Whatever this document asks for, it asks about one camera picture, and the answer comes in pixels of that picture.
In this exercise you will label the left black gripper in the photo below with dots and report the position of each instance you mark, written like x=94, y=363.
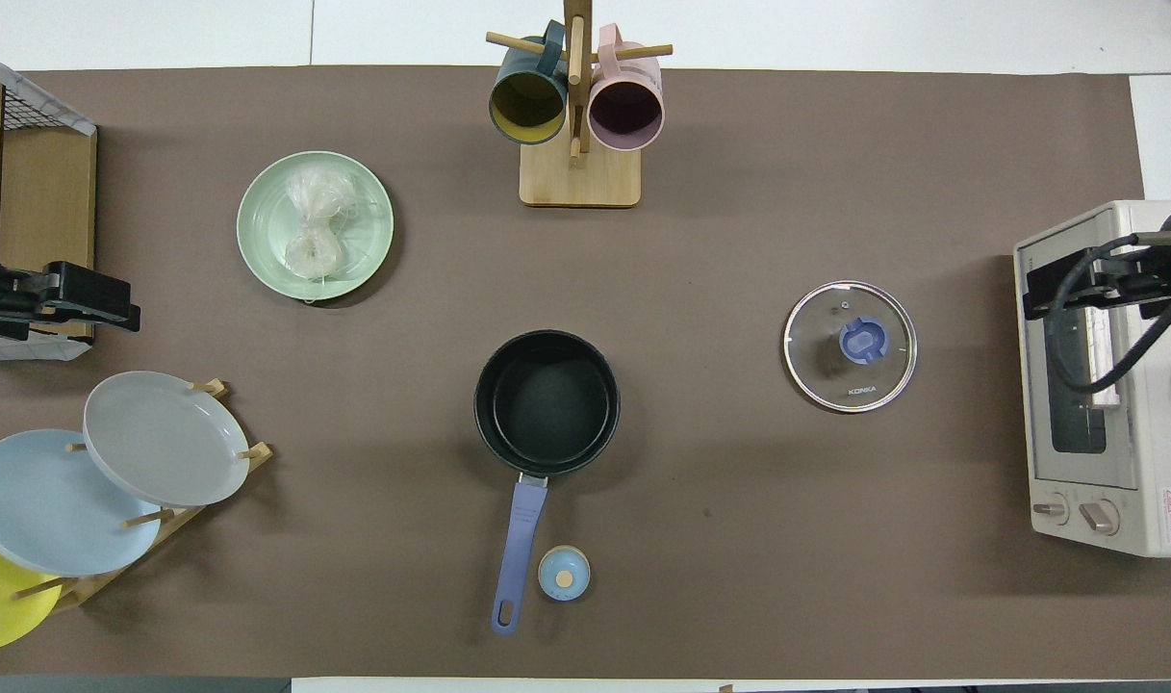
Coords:
x=61, y=289

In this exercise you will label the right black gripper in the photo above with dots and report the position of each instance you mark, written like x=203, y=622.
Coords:
x=1138, y=274

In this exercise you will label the glass lid blue knob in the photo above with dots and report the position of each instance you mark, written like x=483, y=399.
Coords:
x=816, y=366

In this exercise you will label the grey plate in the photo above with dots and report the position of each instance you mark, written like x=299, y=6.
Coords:
x=162, y=438

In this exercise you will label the light green plate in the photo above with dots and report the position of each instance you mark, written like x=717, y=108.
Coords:
x=267, y=231

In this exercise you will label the light blue plate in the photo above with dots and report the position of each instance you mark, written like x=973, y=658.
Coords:
x=46, y=500

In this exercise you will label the wooden plate rack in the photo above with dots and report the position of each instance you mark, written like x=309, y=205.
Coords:
x=83, y=592

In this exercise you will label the beige toaster oven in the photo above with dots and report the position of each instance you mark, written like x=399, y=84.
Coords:
x=1153, y=462

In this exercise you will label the brown table mat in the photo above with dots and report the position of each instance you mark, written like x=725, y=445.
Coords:
x=739, y=241

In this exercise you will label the pink mug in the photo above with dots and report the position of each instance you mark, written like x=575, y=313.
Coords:
x=625, y=111

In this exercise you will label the teal mug yellow interior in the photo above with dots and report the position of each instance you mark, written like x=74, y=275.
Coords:
x=527, y=101

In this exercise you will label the wooden mug tree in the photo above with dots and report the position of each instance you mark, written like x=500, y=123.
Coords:
x=580, y=178

